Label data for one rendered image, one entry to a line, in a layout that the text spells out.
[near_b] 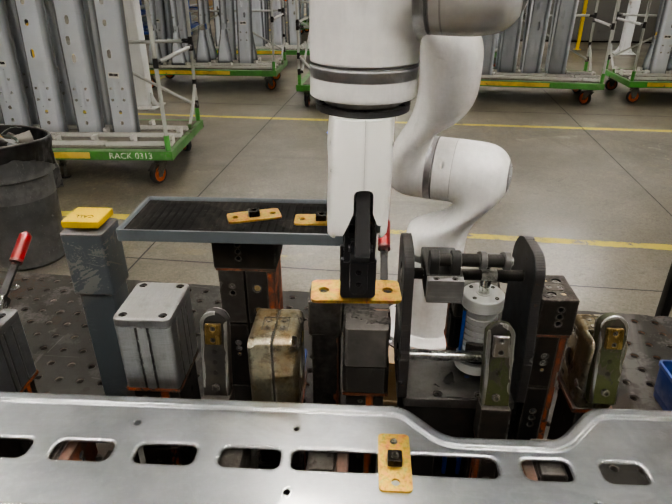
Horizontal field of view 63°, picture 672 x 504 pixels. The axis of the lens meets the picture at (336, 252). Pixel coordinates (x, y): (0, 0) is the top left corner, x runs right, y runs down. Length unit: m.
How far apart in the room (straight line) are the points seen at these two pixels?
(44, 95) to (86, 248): 4.19
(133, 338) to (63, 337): 0.76
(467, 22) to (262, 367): 0.52
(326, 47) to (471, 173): 0.64
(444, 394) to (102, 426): 0.46
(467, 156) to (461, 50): 0.21
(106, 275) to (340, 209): 0.61
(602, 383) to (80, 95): 4.58
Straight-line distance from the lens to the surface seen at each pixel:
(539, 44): 7.76
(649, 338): 1.58
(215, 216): 0.91
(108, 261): 0.97
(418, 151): 1.01
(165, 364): 0.80
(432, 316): 1.16
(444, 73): 0.91
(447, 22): 0.41
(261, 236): 0.83
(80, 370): 1.41
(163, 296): 0.80
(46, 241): 3.49
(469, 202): 1.04
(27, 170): 3.30
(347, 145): 0.42
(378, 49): 0.41
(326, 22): 0.42
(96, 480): 0.73
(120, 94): 4.85
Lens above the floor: 1.52
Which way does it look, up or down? 27 degrees down
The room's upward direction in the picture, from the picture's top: straight up
